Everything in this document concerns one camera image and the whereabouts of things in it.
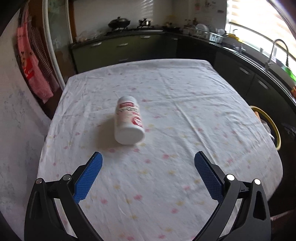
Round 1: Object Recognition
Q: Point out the white supplement bottle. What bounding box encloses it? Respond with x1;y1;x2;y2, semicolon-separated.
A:
114;95;145;146

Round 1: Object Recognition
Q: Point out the white paper towel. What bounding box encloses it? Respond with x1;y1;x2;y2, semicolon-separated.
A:
262;121;275;142

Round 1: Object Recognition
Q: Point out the yellow rimmed blue trash bin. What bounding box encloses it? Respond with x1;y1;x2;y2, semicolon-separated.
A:
250;105;281;151

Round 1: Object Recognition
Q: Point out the tall chrome kitchen faucet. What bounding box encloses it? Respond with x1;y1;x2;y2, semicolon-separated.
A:
264;39;290;69

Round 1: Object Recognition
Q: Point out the white floral tablecloth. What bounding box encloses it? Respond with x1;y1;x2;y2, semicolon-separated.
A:
38;59;283;240

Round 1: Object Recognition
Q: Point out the stainless double sink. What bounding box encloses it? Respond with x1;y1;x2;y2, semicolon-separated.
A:
223;47;295;89

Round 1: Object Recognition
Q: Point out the red checkered apron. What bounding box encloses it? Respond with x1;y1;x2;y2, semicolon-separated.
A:
16;4;60;103

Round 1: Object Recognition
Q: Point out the plastic bag on counter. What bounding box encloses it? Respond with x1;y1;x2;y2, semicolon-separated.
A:
76;30;102;43

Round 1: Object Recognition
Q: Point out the glass sliding door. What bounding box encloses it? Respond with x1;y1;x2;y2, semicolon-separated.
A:
42;0;76;90

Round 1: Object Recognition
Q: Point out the white dish rack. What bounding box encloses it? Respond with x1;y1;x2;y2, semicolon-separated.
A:
183;28;224;44

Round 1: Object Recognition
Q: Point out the gas stove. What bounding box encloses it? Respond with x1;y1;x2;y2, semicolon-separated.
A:
105;26;163;36

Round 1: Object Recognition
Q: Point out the black wok with lid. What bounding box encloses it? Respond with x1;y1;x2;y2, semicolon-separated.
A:
108;16;130;31

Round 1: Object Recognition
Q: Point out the small black pot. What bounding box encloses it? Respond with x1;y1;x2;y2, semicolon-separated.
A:
138;18;151;28

